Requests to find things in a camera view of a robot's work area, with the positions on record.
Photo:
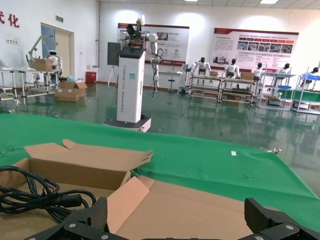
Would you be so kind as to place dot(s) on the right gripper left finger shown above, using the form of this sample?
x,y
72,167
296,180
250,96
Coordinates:
x,y
82,227

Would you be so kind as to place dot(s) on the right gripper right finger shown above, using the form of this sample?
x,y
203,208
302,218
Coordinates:
x,y
270,225

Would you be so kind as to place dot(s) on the cardboard box with oval hole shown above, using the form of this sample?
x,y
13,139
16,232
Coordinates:
x,y
75,172

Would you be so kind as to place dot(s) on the cardboard box with round hole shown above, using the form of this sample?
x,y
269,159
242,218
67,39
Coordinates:
x,y
187,212

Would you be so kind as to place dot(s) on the large open cardboard box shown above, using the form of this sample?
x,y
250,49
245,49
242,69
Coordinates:
x,y
67,96

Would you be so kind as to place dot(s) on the small open cardboard box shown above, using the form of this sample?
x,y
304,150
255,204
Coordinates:
x,y
41,65

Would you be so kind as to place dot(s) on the metal cloth clip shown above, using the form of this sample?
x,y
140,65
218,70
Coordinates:
x,y
275,150

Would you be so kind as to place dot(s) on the white tape piece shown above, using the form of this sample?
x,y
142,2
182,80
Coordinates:
x,y
233,153

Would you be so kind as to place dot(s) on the green table cloth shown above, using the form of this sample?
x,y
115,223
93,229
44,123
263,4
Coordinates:
x,y
200,155

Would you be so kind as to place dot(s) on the blue tray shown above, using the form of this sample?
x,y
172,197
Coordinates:
x,y
285,87

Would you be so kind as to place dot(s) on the blue cloth bundle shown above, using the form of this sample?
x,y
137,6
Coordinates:
x,y
72,78

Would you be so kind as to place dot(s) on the red bin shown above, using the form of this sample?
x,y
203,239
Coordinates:
x,y
91,78

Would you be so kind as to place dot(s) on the white black humanoid robot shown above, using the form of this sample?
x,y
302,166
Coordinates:
x,y
258,72
285,70
315,70
233,68
202,65

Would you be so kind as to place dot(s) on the white pipe rack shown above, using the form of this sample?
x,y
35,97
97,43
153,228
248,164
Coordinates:
x,y
42,72

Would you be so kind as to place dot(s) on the small dark stool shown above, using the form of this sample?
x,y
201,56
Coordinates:
x,y
171,80

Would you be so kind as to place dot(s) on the small white humanoid robot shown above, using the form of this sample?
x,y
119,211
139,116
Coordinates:
x,y
52,56

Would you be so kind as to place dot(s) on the beige door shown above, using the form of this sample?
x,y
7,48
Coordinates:
x,y
63,50

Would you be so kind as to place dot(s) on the white desk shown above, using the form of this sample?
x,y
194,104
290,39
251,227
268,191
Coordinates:
x,y
172,72

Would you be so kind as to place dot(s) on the wide red white poster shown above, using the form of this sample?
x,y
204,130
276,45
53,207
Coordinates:
x,y
255,37

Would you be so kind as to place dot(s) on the narrow red white poster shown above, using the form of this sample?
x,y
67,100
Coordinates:
x,y
175,45

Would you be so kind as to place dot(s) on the green exit sign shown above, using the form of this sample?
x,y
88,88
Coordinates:
x,y
59,18

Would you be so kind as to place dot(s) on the ceiling light panel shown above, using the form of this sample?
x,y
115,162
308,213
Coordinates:
x,y
269,1
190,0

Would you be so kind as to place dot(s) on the pipe frame workbench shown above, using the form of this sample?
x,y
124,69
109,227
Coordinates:
x,y
205,87
237,91
306,106
273,106

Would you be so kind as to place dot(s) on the white pedestal robot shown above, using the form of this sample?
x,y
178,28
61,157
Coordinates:
x,y
130,87

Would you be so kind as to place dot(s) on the white wall pipe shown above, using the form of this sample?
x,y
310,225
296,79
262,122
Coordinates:
x,y
98,37

